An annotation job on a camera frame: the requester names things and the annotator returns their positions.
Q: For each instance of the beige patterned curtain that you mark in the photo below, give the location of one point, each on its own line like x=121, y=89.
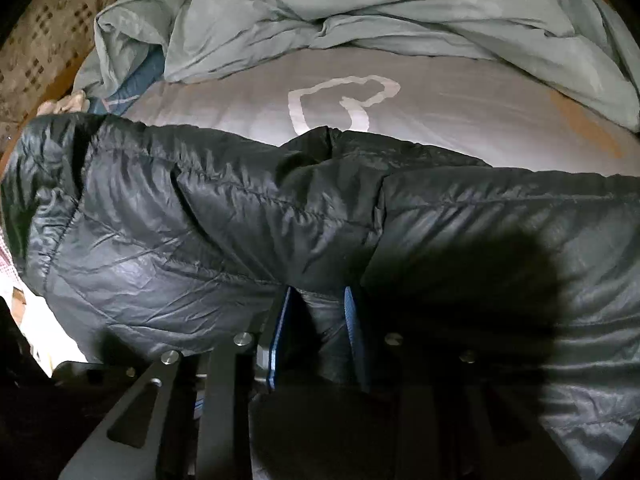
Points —
x=50, y=45

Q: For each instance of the blue cloth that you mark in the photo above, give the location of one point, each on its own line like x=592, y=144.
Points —
x=130, y=90

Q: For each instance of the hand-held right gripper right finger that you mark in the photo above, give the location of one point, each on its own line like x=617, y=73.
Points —
x=355, y=342

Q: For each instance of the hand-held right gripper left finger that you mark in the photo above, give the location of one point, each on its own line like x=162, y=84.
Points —
x=280, y=332

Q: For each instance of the beige cloth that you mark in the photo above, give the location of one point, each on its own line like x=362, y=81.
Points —
x=65, y=104

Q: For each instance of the black puffer jacket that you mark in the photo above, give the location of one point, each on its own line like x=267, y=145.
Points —
x=200, y=220

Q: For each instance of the white printed bed sheet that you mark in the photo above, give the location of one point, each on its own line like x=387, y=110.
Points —
x=450, y=110

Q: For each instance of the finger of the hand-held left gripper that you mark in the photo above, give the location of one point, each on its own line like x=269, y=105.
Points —
x=100, y=372

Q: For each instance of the pale green floral duvet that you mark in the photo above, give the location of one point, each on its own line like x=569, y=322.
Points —
x=350, y=0

